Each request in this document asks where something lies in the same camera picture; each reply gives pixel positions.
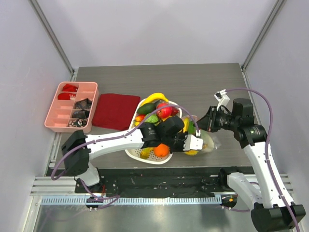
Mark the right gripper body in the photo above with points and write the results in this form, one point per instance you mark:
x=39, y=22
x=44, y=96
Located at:
x=212, y=120

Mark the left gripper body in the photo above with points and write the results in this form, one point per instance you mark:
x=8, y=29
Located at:
x=176, y=143

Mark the green white cabbage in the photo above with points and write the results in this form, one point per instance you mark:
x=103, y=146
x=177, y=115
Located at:
x=208, y=143

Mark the yellow banana bunch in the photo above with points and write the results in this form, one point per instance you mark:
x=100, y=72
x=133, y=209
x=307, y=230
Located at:
x=186, y=122

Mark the clear zip top bag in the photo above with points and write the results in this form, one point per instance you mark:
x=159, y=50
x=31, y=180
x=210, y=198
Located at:
x=215, y=139

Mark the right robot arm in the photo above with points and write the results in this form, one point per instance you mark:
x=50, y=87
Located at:
x=271, y=206

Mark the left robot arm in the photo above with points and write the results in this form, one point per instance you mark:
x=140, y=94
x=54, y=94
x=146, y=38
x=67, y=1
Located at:
x=79, y=148

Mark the red apple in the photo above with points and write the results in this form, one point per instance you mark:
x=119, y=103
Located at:
x=165, y=112

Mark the small green cabbage ball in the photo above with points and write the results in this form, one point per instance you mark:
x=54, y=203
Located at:
x=152, y=119

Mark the white perforated fruit basket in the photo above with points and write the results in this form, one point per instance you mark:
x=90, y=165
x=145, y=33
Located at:
x=135, y=153

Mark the green avocado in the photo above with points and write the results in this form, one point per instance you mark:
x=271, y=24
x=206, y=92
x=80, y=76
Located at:
x=146, y=108

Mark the red folded cloth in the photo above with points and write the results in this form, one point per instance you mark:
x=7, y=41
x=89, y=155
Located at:
x=115, y=111

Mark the dark wrapped items in tray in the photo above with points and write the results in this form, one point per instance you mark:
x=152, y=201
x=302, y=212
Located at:
x=80, y=113

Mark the pink compartment tray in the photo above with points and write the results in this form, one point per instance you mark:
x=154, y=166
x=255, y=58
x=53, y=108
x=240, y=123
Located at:
x=60, y=111

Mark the red items in tray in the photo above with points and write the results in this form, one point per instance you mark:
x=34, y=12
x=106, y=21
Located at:
x=68, y=92

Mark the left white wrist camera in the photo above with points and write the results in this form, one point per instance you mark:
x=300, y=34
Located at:
x=193, y=142

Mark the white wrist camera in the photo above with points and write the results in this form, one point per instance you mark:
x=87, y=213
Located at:
x=222, y=98
x=193, y=142

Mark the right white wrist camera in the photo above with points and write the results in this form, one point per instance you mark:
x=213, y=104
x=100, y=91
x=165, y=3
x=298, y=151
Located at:
x=222, y=98

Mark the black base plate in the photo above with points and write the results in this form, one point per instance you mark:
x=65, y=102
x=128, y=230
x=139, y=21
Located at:
x=182, y=182

